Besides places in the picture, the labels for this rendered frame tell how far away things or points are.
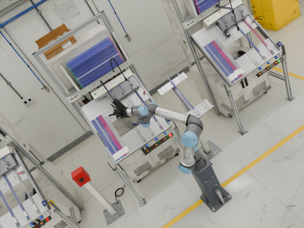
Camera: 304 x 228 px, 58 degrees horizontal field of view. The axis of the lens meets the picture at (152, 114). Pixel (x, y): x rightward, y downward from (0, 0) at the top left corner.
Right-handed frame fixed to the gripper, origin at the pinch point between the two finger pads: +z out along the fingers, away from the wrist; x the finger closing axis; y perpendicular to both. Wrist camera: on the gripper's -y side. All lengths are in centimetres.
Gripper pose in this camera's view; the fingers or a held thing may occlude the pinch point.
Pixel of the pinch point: (106, 109)
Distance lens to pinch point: 220.8
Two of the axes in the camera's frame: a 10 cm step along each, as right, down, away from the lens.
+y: 3.1, 7.2, 6.2
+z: -9.0, 0.1, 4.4
